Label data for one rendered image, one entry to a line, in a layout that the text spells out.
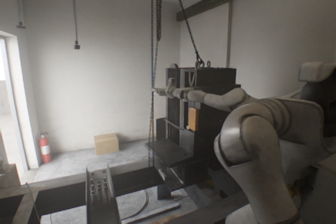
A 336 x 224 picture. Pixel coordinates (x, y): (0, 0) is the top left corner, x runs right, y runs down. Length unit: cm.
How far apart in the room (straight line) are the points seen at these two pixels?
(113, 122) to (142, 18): 214
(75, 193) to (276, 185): 175
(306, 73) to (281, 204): 29
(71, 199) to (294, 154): 180
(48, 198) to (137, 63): 262
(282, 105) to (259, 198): 21
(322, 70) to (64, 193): 192
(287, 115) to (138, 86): 333
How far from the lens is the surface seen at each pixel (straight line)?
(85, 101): 356
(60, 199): 198
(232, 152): 38
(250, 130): 35
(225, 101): 87
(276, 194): 38
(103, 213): 145
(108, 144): 348
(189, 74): 144
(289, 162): 57
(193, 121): 127
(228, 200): 155
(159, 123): 195
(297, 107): 48
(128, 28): 362
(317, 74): 50
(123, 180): 193
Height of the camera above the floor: 167
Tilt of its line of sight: 12 degrees down
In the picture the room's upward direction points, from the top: straight up
